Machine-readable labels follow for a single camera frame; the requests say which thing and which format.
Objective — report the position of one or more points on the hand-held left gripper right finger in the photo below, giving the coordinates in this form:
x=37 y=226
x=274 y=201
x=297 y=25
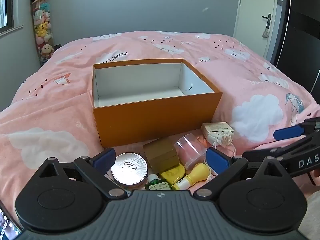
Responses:
x=217 y=158

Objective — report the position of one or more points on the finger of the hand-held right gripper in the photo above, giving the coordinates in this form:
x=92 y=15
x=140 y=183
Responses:
x=260 y=153
x=287 y=132

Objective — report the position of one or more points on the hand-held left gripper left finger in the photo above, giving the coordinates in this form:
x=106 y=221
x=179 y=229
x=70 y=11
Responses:
x=103 y=156

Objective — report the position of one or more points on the yellow bottle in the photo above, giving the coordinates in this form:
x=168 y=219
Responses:
x=197 y=173

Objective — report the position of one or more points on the round silver compact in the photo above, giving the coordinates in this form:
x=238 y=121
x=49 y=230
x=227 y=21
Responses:
x=130 y=167

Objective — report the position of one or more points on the clear case with pink sponge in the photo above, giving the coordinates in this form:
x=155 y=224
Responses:
x=190 y=150

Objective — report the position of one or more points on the yellow plastic case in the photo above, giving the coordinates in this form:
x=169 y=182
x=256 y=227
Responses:
x=172 y=173

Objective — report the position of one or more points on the small gold box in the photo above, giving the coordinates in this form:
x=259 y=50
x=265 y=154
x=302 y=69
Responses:
x=160 y=155

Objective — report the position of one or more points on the orange cardboard box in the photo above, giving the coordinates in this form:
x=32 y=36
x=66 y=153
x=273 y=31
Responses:
x=150 y=120

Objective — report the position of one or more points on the green spray bottle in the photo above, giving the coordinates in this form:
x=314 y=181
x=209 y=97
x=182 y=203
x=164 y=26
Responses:
x=157 y=186

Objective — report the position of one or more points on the person's light clothing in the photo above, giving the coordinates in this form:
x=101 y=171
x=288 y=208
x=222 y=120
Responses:
x=313 y=210

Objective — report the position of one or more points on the pink printed blanket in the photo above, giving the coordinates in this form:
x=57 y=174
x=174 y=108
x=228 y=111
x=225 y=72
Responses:
x=50 y=100

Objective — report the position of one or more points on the dark wardrobe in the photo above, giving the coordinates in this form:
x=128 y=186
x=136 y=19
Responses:
x=302 y=30

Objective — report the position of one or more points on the phone with lit screen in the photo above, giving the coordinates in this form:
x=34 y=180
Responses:
x=7 y=223

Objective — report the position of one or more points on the dark bedside object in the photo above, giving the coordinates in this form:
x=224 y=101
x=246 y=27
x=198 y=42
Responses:
x=57 y=47

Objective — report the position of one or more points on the white door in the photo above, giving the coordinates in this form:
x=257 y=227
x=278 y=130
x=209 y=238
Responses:
x=255 y=10

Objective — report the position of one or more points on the clear tube of plush toys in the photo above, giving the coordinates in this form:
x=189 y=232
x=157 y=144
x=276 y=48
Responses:
x=43 y=30

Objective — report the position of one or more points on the window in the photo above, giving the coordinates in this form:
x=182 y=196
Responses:
x=5 y=2

